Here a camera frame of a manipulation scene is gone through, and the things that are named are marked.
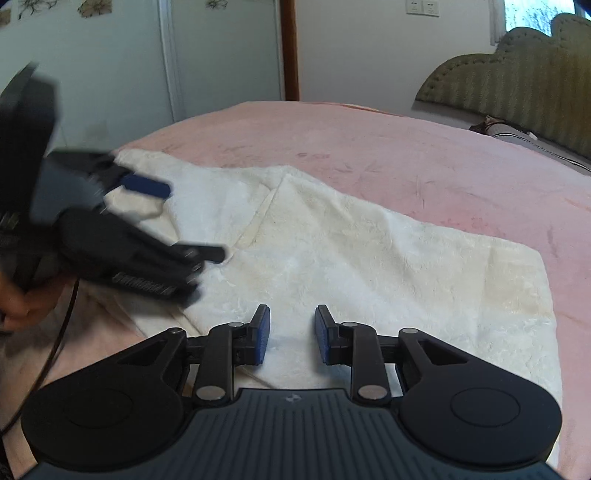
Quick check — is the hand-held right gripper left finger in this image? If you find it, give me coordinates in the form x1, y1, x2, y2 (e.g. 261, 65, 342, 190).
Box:
117, 304, 271, 401

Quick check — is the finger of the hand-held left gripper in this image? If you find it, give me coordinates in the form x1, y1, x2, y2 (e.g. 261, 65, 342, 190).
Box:
95, 157, 173, 201
104, 220, 227, 306

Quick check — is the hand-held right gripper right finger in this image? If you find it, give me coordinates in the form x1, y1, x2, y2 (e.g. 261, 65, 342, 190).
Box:
314, 305, 468, 402

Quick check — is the white towel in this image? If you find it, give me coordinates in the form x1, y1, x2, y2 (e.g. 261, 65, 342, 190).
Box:
112, 148, 564, 468

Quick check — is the person's left hand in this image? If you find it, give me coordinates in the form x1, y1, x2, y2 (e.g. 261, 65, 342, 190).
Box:
0, 271, 64, 334

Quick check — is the wardrobe with flower print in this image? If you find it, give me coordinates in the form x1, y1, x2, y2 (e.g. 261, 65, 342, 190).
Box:
0, 0, 283, 155

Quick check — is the pink blanket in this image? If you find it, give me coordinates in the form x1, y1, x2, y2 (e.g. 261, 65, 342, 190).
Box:
0, 100, 591, 480

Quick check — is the striped grey pillow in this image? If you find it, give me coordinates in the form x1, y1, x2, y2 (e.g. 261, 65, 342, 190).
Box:
468, 115, 591, 175

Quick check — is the green padded headboard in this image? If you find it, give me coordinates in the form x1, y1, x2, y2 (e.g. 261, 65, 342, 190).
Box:
413, 13, 591, 160

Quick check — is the window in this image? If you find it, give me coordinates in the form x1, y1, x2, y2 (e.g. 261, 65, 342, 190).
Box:
502, 0, 580, 38

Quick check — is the black cable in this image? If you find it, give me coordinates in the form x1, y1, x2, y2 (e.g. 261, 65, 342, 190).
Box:
0, 276, 80, 435

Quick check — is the brown wooden door frame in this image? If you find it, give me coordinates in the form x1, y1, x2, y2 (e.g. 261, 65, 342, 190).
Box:
277, 0, 302, 102

